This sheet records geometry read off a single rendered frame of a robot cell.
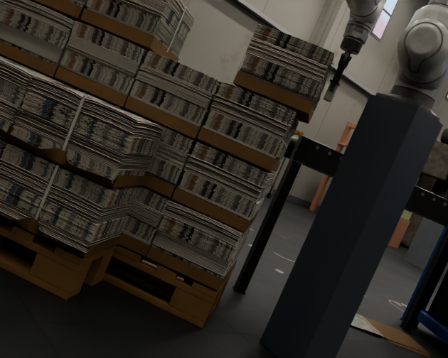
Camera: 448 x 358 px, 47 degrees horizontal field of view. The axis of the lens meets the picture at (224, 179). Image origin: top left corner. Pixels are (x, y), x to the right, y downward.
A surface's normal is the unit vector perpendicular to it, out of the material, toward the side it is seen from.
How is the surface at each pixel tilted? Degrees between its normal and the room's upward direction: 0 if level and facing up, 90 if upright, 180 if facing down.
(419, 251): 90
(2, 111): 90
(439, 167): 92
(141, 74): 90
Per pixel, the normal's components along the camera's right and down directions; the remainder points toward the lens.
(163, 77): -0.15, 0.02
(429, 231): -0.66, -0.22
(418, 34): -0.41, 0.02
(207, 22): 0.60, 0.32
